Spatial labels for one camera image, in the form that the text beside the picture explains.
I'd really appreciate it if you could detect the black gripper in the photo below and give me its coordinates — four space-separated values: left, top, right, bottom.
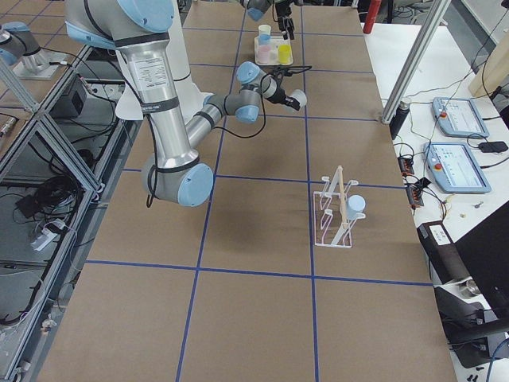
275 0 294 40
263 65 313 111

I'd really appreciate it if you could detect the aluminium frame post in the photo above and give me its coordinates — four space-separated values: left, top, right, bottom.
381 0 451 124

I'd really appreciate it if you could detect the light blue plastic cup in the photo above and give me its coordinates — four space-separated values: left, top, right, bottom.
347 195 366 220

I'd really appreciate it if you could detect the cream plastic tray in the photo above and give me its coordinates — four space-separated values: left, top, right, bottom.
254 35 293 66

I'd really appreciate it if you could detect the pink plastic cup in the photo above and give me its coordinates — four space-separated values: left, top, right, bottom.
256 45 271 64

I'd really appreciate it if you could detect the near teach pendant tablet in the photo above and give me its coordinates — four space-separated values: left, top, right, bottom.
423 142 492 194

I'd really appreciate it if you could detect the teach pendant tablet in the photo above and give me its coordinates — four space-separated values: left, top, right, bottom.
423 142 492 194
432 97 489 138

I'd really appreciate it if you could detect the pale cream plastic cup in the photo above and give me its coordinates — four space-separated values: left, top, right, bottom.
258 24 271 36

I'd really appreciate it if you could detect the grey plastic cup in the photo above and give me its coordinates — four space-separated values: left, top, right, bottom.
290 89 308 109

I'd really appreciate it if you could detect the red fire extinguisher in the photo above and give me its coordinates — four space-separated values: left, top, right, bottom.
363 0 382 34

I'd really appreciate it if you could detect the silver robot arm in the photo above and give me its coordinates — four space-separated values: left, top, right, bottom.
65 1 307 207
239 0 301 40

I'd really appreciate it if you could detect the far teach pendant tablet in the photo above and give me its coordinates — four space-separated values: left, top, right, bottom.
432 97 489 138

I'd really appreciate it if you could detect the yellow plastic cup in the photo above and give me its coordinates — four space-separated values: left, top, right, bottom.
278 44 293 65

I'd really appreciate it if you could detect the white wire cup rack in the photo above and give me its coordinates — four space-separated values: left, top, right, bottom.
313 166 366 248

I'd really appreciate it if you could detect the black power adapter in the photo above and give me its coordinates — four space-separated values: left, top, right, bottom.
478 141 508 154

